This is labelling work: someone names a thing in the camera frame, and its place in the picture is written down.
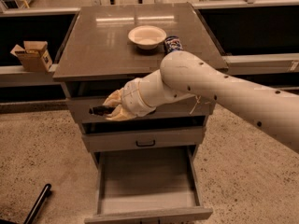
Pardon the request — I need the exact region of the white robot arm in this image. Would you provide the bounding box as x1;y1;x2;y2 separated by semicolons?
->
104;51;299;152

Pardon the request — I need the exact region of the small cardboard box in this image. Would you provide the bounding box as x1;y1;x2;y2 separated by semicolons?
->
10;41;52;72

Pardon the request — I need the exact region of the blue soda can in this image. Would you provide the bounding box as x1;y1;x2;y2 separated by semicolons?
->
164;35;183;54

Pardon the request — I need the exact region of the top grey drawer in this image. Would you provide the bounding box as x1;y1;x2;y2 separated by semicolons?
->
64;91;215;123

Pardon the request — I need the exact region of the middle grey drawer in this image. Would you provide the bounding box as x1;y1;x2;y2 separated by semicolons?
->
82;127;206;152

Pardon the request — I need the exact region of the grey drawer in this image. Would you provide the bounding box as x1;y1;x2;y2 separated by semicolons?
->
82;127;206;152
84;147;213;224
64;91;215;123

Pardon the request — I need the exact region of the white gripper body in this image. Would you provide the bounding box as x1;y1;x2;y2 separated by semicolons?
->
121;78;155;118

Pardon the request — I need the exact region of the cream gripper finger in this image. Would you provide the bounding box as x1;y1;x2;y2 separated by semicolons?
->
106;105;135;121
103;90;122;107

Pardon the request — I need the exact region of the white bowl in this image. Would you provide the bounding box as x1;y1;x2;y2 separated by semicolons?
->
128;25;166;49

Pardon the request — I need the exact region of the bottom grey drawer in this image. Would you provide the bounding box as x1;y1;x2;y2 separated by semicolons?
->
84;147;213;224

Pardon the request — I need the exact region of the grey drawer cabinet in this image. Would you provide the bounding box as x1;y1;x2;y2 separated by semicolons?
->
52;2;229;224

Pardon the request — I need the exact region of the black pole on floor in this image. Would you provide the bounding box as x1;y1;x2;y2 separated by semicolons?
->
23;184;51;224

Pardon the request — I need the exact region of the grey ledge rail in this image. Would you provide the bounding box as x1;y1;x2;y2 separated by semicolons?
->
0;53;299;88

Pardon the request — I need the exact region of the black rxbar chocolate wrapper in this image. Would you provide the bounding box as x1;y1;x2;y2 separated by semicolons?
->
89;105;114;116

